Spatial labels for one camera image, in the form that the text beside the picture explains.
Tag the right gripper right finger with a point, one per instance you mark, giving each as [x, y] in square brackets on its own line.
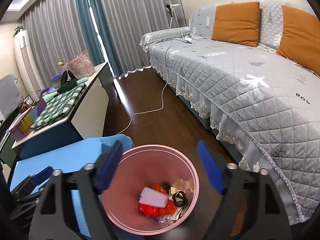
[265, 218]

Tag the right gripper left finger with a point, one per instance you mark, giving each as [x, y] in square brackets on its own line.
[54, 216]

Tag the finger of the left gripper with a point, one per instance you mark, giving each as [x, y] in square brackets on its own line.
[42, 176]

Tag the white crushed paper carton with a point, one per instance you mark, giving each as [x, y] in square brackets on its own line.
[180, 185]

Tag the white foam net sleeve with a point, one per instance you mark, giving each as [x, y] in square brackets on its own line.
[153, 198]

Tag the large red plastic bag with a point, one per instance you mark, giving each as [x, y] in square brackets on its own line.
[156, 212]

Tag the pink trash bin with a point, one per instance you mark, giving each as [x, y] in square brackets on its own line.
[140, 167]

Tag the blue table mat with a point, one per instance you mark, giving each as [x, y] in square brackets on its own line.
[72, 158]

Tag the colourful storage box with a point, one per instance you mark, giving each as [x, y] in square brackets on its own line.
[20, 128]

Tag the green checkered cloth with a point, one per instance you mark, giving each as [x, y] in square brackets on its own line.
[58, 107]

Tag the dark cabinet with white top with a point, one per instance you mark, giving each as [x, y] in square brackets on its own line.
[86, 119]

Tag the grey covered television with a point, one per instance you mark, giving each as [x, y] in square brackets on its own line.
[10, 98]

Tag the black bag with green band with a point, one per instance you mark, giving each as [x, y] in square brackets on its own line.
[68, 82]

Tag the stacked plastic bowls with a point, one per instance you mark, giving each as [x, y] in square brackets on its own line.
[56, 81]

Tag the grey quilted sofa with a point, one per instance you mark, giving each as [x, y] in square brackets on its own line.
[264, 104]

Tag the pink lace basket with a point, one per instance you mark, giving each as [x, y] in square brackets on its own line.
[81, 66]

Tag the white standing air conditioner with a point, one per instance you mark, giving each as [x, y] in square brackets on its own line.
[27, 67]

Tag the teal curtain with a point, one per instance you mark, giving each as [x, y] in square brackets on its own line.
[97, 34]

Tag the grey curtain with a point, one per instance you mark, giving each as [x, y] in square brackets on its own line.
[110, 30]

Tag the orange cushion far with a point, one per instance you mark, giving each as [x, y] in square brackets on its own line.
[300, 38]

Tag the orange cushion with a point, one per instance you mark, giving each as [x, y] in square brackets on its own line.
[237, 23]
[300, 38]

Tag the orange cushion near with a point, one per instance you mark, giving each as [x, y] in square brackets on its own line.
[237, 23]

